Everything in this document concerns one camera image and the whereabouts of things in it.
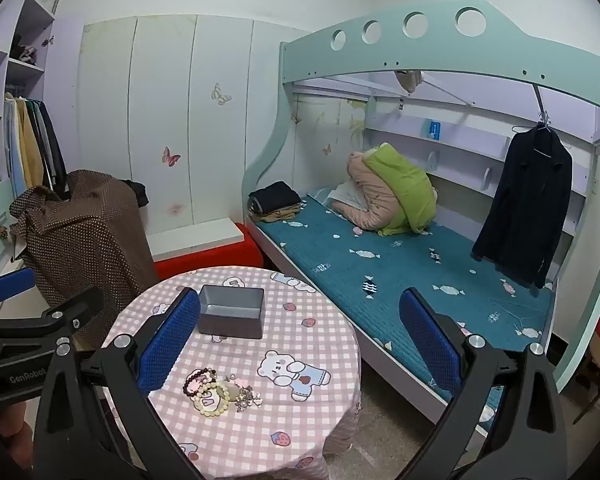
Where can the lilac open wardrobe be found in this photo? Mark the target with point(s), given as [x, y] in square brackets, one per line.
[30, 20]

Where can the black hanging coat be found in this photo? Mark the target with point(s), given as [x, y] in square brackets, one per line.
[525, 200]

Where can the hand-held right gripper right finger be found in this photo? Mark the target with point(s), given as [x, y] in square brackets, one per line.
[427, 345]

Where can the bunk bed teal mattress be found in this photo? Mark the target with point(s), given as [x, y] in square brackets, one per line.
[300, 47]

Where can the pink padded jacket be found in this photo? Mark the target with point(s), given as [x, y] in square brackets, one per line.
[375, 205]

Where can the grey metal tin box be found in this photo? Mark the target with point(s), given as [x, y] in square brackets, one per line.
[230, 327]

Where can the clothes hanger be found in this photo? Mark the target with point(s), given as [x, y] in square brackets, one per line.
[544, 123]

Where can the pale butterfly wall sticker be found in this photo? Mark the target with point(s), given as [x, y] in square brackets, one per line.
[220, 94]

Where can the beige hanging plush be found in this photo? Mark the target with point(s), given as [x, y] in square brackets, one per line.
[410, 81]

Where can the brown dotted cloth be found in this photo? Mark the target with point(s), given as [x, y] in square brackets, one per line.
[90, 240]

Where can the small blue box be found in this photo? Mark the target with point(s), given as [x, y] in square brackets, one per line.
[434, 128]

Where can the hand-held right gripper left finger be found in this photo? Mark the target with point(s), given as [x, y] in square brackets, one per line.
[172, 340]

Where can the yellow hanging garment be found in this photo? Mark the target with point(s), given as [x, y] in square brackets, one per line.
[30, 145]

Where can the white pillow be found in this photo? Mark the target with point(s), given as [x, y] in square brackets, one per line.
[347, 195]

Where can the small pink butterfly sticker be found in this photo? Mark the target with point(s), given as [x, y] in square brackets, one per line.
[326, 149]

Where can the dark pink soft toy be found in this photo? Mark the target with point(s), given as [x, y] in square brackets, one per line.
[25, 52]

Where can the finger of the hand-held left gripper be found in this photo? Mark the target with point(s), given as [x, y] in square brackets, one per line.
[45, 321]
[11, 281]

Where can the light blue hanging garment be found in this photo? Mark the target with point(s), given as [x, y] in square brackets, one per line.
[12, 145]

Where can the round table pink checked cloth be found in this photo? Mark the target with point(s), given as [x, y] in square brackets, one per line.
[280, 320]

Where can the folded dark clothes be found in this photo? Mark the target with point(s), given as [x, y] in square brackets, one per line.
[275, 195]

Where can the pale green jade bangle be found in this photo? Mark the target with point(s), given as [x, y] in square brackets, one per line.
[230, 386]

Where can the grey hanging garment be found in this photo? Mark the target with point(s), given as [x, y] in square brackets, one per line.
[42, 130]

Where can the folded tan clothes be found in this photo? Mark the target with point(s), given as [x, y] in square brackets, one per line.
[280, 216]

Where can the wooden stool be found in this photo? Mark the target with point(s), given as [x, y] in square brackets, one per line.
[597, 385]

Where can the pink flower wall sticker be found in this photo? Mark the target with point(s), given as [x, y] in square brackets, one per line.
[175, 208]

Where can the silver pearl brooch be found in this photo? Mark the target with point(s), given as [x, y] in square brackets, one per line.
[247, 400]

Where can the green and pink quilt bundle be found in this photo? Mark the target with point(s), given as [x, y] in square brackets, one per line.
[405, 185]

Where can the red stool with white top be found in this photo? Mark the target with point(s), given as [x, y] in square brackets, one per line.
[205, 255]

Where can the person's left hand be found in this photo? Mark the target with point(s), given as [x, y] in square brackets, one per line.
[15, 440]

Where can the black cloth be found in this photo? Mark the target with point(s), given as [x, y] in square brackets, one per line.
[140, 192]

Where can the pink butterfly wall sticker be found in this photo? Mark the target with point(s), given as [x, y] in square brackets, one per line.
[170, 156]

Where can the black hanging garment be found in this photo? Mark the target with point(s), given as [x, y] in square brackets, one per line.
[56, 155]

